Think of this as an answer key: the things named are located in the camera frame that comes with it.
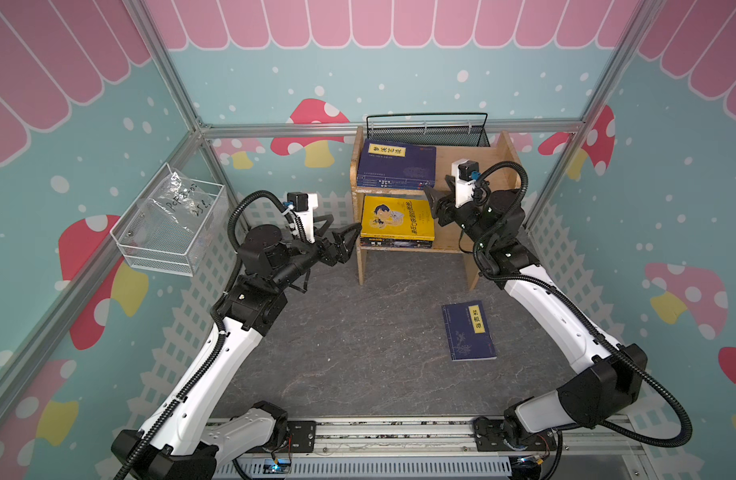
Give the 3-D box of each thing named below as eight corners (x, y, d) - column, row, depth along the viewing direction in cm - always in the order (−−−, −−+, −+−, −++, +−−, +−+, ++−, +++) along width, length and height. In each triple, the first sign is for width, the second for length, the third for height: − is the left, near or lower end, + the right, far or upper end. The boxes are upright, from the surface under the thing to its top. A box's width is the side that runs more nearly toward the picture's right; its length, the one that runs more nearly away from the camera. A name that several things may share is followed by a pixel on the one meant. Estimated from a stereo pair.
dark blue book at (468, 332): (450, 361, 88) (451, 358, 87) (441, 304, 101) (442, 301, 99) (495, 361, 88) (497, 358, 87) (481, 304, 101) (482, 301, 99)
